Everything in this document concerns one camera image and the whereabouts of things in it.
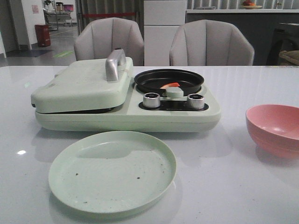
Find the right silver control knob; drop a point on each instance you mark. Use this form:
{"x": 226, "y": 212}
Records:
{"x": 195, "y": 101}

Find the right grey upholstered chair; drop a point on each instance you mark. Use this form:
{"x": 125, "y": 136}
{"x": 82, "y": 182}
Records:
{"x": 210, "y": 43}

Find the green round pan handle knob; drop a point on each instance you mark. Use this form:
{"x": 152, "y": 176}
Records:
{"x": 173, "y": 92}

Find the left grey upholstered chair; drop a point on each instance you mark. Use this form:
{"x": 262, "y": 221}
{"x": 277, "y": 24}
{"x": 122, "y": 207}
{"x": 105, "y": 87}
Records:
{"x": 100, "y": 37}

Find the green breakfast maker base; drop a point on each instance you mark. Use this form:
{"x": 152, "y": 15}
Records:
{"x": 173, "y": 115}

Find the grey upholstered chair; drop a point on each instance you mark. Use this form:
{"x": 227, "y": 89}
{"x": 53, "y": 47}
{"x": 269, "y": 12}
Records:
{"x": 100, "y": 37}
{"x": 210, "y": 43}

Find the light green round plate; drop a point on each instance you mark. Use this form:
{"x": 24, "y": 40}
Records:
{"x": 113, "y": 173}

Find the white cabinet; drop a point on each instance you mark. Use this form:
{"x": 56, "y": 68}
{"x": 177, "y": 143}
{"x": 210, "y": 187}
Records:
{"x": 161, "y": 21}

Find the fruit plate on counter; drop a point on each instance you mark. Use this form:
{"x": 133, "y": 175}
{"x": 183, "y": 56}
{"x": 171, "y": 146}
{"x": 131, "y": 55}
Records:
{"x": 248, "y": 4}

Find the left silver control knob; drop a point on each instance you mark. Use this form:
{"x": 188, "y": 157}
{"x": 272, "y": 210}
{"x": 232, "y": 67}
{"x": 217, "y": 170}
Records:
{"x": 151, "y": 100}

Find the pink bowl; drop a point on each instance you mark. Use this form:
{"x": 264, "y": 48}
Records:
{"x": 275, "y": 129}

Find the green breakfast maker lid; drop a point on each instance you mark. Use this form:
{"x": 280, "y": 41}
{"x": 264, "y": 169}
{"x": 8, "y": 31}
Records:
{"x": 86, "y": 85}

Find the orange cooked shrimp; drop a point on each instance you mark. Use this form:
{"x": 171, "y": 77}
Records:
{"x": 173, "y": 84}

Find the red bin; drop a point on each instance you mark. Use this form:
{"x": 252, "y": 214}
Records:
{"x": 42, "y": 35}

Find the silver control knob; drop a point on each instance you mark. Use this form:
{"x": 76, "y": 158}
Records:
{"x": 195, "y": 101}
{"x": 151, "y": 100}

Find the black round frying pan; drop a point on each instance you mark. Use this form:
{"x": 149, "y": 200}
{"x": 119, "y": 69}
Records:
{"x": 152, "y": 80}

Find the grey counter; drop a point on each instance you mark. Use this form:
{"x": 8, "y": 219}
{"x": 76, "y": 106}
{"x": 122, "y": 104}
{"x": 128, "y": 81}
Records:
{"x": 268, "y": 30}

